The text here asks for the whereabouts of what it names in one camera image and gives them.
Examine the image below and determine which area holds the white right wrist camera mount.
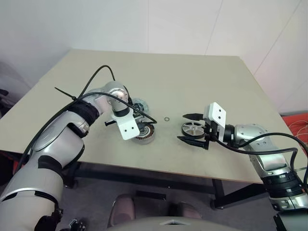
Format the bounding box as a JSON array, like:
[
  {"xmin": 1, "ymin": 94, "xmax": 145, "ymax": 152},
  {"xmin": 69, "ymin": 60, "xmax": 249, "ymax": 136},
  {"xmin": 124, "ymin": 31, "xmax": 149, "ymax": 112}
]
[{"xmin": 203, "ymin": 102, "xmax": 228, "ymax": 142}]

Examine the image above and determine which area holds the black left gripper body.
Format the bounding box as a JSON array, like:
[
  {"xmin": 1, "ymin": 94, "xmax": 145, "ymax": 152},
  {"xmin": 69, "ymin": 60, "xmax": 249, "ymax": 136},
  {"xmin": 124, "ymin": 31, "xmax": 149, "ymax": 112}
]
[{"xmin": 136, "ymin": 116, "xmax": 151, "ymax": 137}]

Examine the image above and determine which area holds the red cloth under table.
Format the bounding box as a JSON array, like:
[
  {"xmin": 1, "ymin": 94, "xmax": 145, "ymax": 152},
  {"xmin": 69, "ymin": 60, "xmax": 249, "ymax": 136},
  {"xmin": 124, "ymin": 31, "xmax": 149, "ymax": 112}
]
[{"xmin": 12, "ymin": 159, "xmax": 25, "ymax": 174}]

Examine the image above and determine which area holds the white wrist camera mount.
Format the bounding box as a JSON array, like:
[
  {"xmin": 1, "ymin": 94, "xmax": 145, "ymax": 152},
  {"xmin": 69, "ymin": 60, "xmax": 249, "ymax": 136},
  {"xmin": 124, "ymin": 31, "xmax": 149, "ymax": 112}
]
[
  {"xmin": 110, "ymin": 111, "xmax": 141, "ymax": 141},
  {"xmin": 203, "ymin": 102, "xmax": 228, "ymax": 142}
]

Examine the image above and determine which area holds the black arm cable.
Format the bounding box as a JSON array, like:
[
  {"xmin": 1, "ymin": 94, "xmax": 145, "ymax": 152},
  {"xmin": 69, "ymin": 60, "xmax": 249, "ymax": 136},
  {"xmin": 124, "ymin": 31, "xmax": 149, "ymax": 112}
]
[
  {"xmin": 14, "ymin": 64, "xmax": 158, "ymax": 174},
  {"xmin": 209, "ymin": 132, "xmax": 308, "ymax": 191}
]

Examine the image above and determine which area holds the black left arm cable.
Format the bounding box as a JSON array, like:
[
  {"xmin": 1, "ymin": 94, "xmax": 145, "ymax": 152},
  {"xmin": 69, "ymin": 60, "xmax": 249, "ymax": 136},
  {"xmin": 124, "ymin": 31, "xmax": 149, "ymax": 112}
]
[{"xmin": 14, "ymin": 64, "xmax": 158, "ymax": 174}]

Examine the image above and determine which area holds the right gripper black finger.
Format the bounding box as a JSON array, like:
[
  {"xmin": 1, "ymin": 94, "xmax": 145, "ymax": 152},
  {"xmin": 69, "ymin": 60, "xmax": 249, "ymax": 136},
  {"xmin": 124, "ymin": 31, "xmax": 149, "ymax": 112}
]
[
  {"xmin": 177, "ymin": 135, "xmax": 209, "ymax": 151},
  {"xmin": 182, "ymin": 113, "xmax": 205, "ymax": 121}
]

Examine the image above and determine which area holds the white cord bundle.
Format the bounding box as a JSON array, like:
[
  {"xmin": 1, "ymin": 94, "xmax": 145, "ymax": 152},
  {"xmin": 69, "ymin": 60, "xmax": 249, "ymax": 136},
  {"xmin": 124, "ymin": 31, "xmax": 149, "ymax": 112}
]
[{"xmin": 288, "ymin": 115, "xmax": 308, "ymax": 145}]

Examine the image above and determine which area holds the dark maroon rounded shape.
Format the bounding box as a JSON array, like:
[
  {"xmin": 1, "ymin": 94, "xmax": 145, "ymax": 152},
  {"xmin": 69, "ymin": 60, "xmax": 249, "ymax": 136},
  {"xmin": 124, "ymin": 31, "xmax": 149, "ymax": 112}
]
[{"xmin": 108, "ymin": 194, "xmax": 135, "ymax": 227}]

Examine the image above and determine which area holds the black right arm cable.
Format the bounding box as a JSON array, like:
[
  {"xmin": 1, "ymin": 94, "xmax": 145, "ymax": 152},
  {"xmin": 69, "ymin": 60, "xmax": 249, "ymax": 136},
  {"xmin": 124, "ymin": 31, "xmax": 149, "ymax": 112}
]
[{"xmin": 209, "ymin": 132, "xmax": 308, "ymax": 191}]

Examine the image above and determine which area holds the black metal table frame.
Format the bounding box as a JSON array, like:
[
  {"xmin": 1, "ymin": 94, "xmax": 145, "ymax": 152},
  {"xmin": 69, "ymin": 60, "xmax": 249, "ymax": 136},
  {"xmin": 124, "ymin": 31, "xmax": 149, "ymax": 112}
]
[{"xmin": 61, "ymin": 161, "xmax": 267, "ymax": 210}]

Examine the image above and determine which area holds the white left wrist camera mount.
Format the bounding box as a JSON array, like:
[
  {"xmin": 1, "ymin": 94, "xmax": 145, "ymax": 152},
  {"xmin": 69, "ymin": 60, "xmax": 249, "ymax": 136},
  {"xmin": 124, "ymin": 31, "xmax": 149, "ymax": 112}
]
[{"xmin": 110, "ymin": 111, "xmax": 141, "ymax": 141}]

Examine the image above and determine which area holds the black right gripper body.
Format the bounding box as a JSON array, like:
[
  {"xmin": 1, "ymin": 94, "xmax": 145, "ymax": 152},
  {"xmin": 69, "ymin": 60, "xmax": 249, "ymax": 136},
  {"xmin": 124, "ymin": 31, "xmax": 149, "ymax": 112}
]
[{"xmin": 203, "ymin": 120, "xmax": 219, "ymax": 143}]

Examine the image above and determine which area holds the grey robot torso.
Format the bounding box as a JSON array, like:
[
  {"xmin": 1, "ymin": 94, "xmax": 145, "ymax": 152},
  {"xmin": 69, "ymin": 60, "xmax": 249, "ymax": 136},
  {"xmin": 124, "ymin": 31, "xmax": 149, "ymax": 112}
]
[{"xmin": 105, "ymin": 216, "xmax": 203, "ymax": 231}]

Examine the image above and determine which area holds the round motor housing with windings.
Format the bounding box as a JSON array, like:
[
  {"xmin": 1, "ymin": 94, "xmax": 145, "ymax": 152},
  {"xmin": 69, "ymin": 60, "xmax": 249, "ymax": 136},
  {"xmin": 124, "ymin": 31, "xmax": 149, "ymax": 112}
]
[{"xmin": 131, "ymin": 121, "xmax": 156, "ymax": 145}]

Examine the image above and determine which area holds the round hinged motor lid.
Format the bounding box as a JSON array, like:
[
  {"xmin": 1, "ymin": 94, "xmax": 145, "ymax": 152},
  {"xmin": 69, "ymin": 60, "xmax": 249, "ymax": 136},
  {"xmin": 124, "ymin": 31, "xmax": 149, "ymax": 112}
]
[{"xmin": 131, "ymin": 97, "xmax": 151, "ymax": 118}]

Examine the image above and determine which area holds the silver spoked rotor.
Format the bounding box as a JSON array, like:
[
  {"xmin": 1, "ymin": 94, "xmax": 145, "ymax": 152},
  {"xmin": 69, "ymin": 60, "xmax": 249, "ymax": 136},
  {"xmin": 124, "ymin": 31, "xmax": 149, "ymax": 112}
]
[{"xmin": 180, "ymin": 121, "xmax": 207, "ymax": 141}]

